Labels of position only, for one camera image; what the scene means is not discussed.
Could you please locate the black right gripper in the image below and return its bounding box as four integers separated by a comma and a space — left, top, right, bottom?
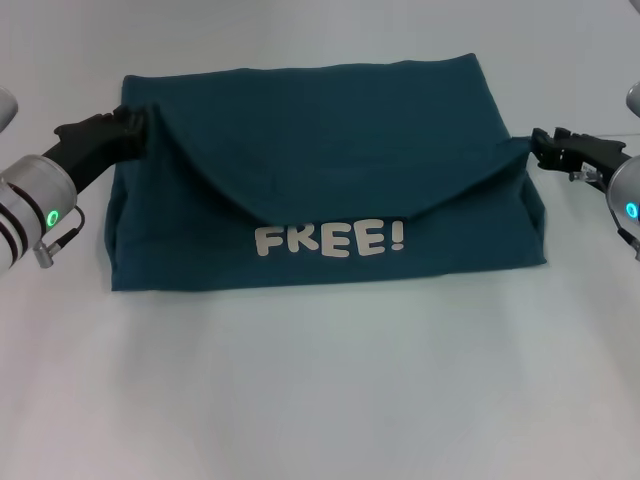
529, 127, 632, 200

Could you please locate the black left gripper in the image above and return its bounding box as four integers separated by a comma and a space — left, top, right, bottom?
42, 104, 154, 201

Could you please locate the teal blue shirt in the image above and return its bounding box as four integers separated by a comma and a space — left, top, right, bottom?
104, 52, 551, 294

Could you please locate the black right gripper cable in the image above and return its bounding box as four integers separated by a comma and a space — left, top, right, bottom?
610, 208, 640, 262

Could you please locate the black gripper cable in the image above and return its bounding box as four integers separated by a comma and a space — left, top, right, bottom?
610, 208, 640, 262
30, 206, 86, 257

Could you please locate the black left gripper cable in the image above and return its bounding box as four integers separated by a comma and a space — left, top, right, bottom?
30, 206, 86, 257

